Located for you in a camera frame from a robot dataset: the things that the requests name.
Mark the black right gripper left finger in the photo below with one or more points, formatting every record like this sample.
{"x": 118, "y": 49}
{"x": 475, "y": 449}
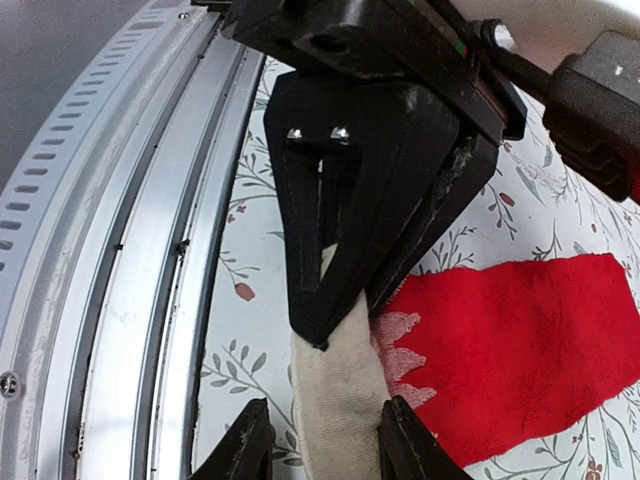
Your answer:
{"x": 245, "y": 450}

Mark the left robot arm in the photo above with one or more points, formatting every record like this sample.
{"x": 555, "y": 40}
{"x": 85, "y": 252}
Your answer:
{"x": 580, "y": 59}

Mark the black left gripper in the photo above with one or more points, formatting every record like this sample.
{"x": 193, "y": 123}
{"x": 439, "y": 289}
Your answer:
{"x": 425, "y": 42}

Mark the red and cream sock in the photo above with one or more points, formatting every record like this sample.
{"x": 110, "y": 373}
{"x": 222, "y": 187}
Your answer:
{"x": 518, "y": 371}

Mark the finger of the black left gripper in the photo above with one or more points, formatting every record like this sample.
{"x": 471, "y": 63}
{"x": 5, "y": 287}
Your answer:
{"x": 469, "y": 167}
{"x": 358, "y": 167}

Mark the aluminium front rail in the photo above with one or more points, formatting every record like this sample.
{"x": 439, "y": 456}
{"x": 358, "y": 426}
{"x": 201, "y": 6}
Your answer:
{"x": 110, "y": 232}

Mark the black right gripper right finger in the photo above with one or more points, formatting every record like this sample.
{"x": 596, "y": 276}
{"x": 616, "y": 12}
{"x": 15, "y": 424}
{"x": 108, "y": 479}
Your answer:
{"x": 408, "y": 451}

